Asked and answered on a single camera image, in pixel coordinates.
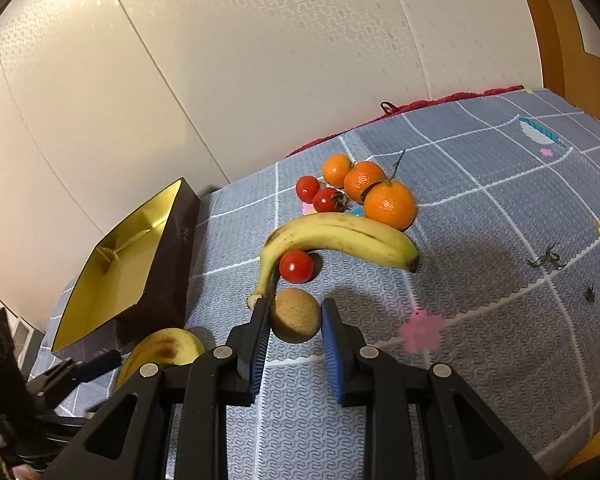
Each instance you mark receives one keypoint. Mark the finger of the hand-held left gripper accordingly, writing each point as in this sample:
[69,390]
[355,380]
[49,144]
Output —
[92,366]

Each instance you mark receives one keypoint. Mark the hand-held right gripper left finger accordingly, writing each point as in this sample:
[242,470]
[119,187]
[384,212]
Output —
[256,365]

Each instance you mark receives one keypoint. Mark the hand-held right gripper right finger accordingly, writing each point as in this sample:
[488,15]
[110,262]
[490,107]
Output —
[332,355]

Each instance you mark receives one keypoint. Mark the brown kiwi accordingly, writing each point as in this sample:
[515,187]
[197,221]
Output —
[295,312]

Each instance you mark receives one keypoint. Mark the brown spotted banana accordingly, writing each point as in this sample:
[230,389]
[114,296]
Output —
[172,347]

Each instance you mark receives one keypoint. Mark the red cherry tomato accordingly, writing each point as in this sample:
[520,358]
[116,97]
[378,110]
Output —
[296,266]
[307,188]

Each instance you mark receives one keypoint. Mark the gold tin box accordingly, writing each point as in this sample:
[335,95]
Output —
[115,270]

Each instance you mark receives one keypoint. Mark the large yellow banana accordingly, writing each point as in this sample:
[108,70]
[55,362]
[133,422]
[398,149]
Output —
[340,235]

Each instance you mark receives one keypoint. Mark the cherry tomato with green stem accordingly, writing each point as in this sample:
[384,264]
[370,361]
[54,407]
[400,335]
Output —
[329,201]

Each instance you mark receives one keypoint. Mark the large orange with stem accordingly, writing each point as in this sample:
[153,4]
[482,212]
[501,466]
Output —
[390,205]

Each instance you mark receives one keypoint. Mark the small orange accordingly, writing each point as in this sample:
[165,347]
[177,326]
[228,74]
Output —
[337,169]
[362,180]

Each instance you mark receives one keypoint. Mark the green stem piece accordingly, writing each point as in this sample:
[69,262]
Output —
[545,258]
[589,294]

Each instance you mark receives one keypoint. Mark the dark red blanket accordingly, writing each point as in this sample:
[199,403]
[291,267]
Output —
[430,105]

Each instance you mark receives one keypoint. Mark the wooden headboard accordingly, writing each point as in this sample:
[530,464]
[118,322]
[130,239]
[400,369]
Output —
[555,25]

